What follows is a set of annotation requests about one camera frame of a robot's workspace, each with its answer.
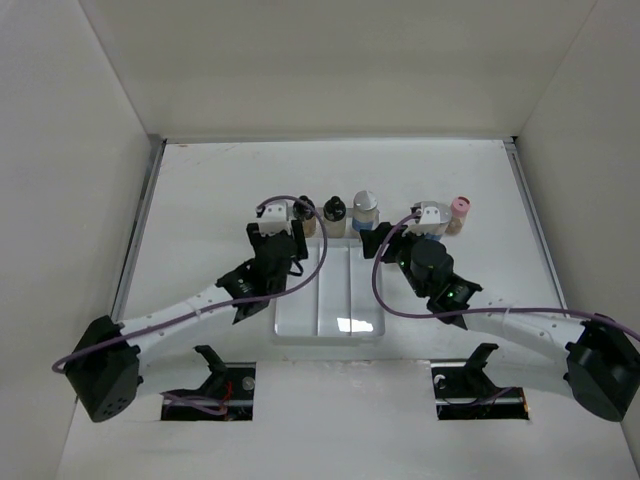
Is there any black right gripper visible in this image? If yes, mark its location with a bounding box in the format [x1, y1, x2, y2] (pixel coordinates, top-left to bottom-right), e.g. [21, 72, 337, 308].
[360, 221, 429, 298]

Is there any silver-cap blue-label bottle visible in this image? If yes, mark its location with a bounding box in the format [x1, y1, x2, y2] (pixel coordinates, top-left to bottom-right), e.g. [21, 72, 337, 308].
[351, 190, 378, 233]

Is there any black-cap brown spice bottle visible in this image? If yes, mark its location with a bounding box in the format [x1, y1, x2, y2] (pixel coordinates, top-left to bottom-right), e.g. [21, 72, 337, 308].
[293, 195, 317, 238]

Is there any black-cap white powder bottle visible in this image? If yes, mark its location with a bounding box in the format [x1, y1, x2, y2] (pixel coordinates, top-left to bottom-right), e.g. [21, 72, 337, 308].
[323, 195, 347, 238]

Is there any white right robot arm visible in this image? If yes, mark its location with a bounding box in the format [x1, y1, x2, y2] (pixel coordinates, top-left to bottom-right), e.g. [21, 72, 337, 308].
[360, 222, 639, 422]

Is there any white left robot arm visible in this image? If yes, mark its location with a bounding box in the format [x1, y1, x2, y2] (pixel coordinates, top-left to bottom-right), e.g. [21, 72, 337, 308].
[53, 219, 308, 423]

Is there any white divided organizer tray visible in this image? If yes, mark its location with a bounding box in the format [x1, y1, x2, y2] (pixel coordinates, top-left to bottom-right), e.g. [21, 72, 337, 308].
[273, 228, 386, 346]

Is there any pink-cap spice bottle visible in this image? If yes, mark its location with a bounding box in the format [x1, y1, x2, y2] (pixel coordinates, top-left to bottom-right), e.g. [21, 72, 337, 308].
[445, 196, 471, 235]

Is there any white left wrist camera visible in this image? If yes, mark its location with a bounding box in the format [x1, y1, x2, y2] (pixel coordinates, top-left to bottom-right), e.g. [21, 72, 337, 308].
[257, 200, 292, 237]

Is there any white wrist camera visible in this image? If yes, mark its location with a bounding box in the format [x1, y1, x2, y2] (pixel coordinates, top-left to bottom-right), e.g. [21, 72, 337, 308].
[412, 201, 449, 234]
[257, 200, 292, 237]

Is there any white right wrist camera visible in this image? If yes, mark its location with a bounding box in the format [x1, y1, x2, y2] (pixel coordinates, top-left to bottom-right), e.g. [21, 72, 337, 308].
[412, 201, 449, 234]

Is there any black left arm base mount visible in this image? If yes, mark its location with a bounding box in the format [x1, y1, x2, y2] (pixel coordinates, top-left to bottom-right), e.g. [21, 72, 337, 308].
[194, 345, 233, 402]

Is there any right aluminium table rail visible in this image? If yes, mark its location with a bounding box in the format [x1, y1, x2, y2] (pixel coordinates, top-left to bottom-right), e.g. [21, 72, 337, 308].
[503, 138, 567, 308]

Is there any aluminium table rail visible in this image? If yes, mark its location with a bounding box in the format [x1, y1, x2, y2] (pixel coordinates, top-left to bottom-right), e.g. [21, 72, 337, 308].
[110, 134, 166, 320]
[503, 138, 567, 308]

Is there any left aluminium table rail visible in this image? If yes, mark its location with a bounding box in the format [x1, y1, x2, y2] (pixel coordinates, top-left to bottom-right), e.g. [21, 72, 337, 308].
[110, 134, 166, 320]

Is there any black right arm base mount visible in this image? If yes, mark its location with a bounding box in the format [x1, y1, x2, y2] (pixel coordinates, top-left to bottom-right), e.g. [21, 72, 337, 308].
[462, 343, 499, 399]

